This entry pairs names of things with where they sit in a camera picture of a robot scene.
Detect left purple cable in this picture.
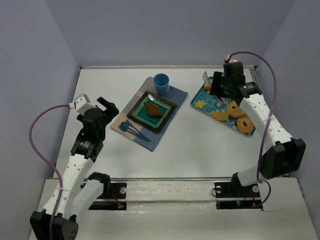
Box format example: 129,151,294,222
28,102,76,240

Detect yellow bread slice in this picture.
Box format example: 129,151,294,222
210,111,229,122

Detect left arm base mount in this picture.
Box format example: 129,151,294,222
87,172,127,211

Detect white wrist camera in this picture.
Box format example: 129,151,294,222
224,55,239,64
74,93,95,116

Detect glazed orange donut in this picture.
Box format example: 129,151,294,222
236,116,254,134

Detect blue plastic knife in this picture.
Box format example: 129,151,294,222
119,126,148,142

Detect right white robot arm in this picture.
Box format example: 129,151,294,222
210,61,306,187

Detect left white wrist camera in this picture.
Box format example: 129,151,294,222
74,93,95,116

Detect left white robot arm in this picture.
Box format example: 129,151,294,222
30,94,119,240

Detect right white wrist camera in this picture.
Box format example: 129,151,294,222
224,55,239,64

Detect blue floral tray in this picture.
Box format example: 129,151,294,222
190,83,256,136

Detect dark brown croissant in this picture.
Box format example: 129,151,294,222
143,102,164,118

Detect metal tongs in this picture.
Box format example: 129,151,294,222
202,71,225,108

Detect aluminium front rail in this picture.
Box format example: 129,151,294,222
83,176,233,182

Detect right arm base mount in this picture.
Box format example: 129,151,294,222
211,172,263,210

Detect pale bagel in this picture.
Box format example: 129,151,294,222
226,100,246,119

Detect blue plastic cup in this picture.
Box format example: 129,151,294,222
153,73,170,97

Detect green square ceramic plate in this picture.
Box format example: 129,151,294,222
127,91,177,133

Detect blue plastic spoon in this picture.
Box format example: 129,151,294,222
120,122,139,134

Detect blue patchwork placemat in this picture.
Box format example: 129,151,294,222
110,77,188,152

